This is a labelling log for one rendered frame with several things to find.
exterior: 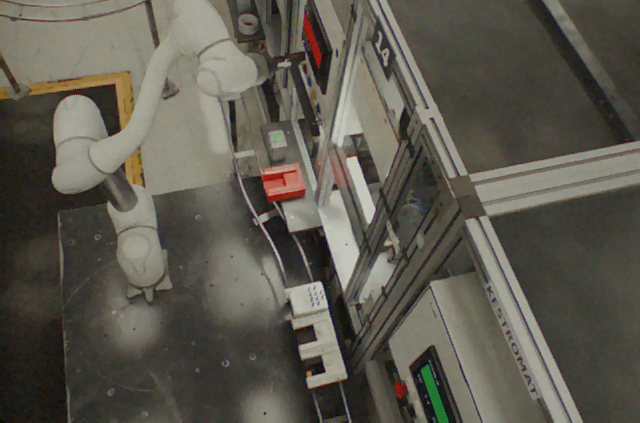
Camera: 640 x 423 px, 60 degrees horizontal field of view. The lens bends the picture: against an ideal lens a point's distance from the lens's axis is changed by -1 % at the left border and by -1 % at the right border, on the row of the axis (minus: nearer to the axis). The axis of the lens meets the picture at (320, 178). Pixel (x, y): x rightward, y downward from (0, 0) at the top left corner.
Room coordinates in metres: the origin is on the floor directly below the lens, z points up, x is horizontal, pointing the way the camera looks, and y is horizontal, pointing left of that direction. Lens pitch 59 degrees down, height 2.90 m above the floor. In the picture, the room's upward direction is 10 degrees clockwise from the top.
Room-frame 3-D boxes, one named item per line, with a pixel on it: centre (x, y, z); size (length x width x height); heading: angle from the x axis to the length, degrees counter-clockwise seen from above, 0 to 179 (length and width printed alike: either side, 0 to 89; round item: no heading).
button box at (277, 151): (1.30, 0.19, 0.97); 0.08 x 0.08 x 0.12; 24
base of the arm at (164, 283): (0.73, 0.62, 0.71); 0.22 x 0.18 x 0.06; 24
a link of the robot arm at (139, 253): (0.76, 0.63, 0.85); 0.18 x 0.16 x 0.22; 25
